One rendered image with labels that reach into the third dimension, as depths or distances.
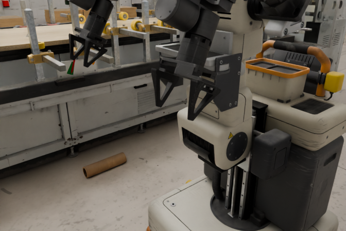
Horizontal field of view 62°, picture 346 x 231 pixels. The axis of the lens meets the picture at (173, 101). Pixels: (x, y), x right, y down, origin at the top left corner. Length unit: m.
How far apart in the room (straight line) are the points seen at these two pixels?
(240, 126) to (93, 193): 1.25
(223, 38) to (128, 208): 1.27
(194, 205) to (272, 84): 0.65
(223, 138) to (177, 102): 1.89
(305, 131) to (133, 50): 1.57
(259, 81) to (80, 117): 1.49
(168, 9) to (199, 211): 1.04
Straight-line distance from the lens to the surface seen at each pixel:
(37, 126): 2.21
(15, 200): 2.10
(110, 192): 1.96
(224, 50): 0.83
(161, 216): 1.38
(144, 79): 2.18
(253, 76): 1.20
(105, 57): 1.63
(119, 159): 2.14
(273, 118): 1.13
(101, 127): 2.38
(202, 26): 0.55
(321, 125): 1.06
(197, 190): 1.49
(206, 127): 0.94
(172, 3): 0.51
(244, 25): 0.81
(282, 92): 1.14
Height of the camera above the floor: 1.22
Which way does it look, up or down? 22 degrees down
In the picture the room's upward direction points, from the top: straight up
